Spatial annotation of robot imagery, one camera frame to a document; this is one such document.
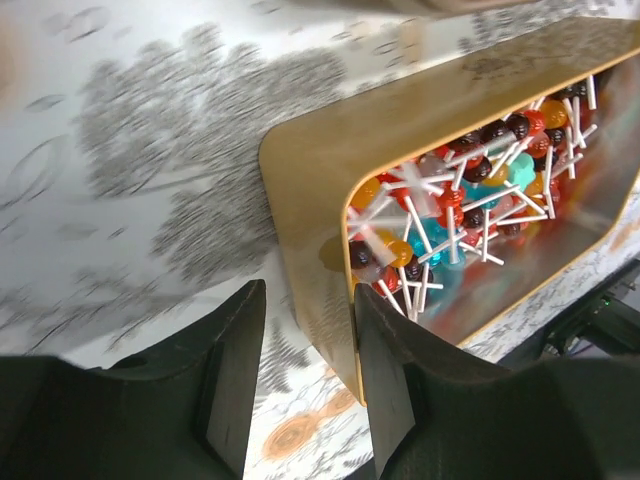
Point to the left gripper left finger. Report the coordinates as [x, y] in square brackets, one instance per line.
[179, 409]

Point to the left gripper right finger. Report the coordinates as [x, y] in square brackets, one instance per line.
[438, 412]

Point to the tin of lollipops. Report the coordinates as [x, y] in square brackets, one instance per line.
[459, 191]

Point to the floral table mat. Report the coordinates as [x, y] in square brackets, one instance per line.
[131, 197]

